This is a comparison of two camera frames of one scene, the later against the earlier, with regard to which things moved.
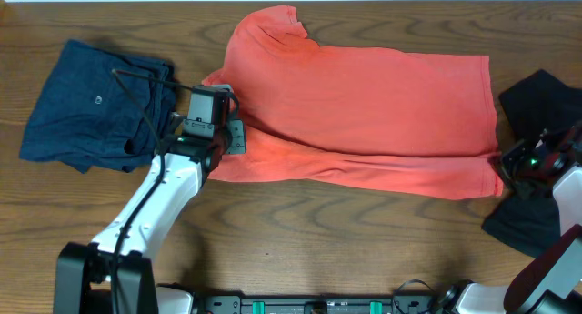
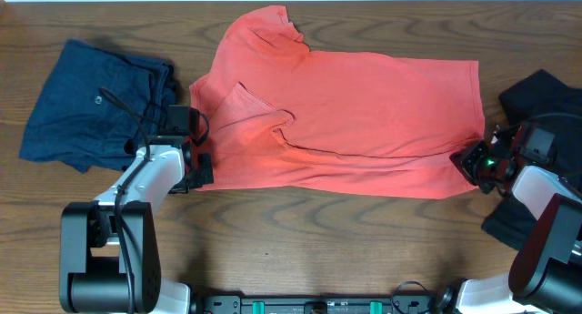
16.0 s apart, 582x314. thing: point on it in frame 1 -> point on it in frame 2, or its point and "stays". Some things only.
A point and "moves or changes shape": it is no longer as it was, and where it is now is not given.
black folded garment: x=529 y=108 stays
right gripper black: x=521 y=148 -> x=465 y=161
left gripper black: x=236 y=129 -> x=207 y=175
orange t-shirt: x=402 y=123 moves or changes shape
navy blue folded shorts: x=96 y=108 stays
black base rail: x=319 y=304 stays
